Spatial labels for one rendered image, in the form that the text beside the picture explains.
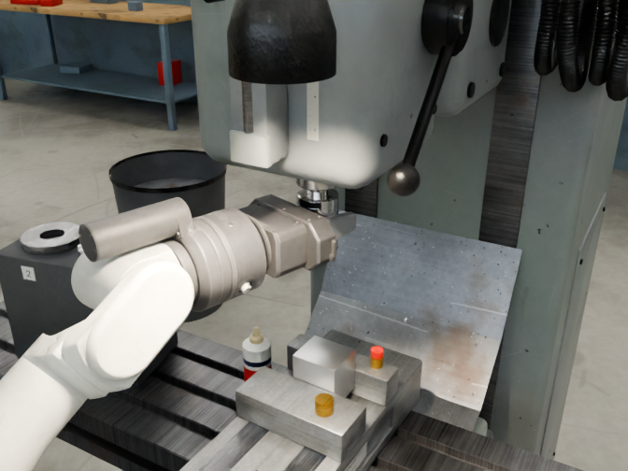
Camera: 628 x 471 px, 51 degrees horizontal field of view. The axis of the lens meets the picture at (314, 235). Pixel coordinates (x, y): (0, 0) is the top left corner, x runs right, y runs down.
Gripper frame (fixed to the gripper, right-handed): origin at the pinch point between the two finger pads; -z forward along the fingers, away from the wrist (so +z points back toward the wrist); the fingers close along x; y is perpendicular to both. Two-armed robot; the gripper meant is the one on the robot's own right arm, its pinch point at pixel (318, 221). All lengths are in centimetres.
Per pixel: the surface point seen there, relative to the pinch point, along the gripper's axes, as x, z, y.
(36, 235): 43.3, 16.2, 12.0
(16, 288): 42, 21, 19
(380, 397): -6.8, -4.9, 23.4
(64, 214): 308, -90, 123
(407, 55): -9.8, -1.8, -19.3
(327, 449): -8.6, 6.2, 23.7
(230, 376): 18.6, 0.0, 31.7
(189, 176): 192, -103, 71
